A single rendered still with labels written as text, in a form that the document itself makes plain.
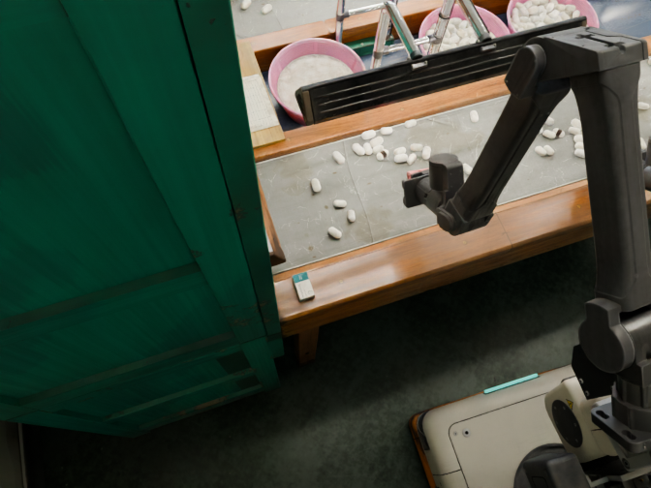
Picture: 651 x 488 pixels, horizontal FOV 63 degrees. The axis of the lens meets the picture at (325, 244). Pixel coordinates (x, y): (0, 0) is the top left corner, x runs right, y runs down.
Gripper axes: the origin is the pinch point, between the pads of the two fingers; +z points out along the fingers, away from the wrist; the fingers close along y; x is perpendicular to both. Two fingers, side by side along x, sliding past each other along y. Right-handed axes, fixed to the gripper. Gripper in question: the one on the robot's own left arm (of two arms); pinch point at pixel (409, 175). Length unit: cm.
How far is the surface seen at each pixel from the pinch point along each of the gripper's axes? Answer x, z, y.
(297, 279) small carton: 14.7, -5.8, 31.3
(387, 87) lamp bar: -22.9, -7.0, 5.6
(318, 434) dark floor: 95, 21, 33
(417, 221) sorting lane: 13.6, 2.2, -1.7
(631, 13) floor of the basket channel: -13, 44, -97
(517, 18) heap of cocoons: -20, 42, -55
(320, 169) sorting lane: 0.5, 18.3, 16.7
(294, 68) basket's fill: -20, 45, 13
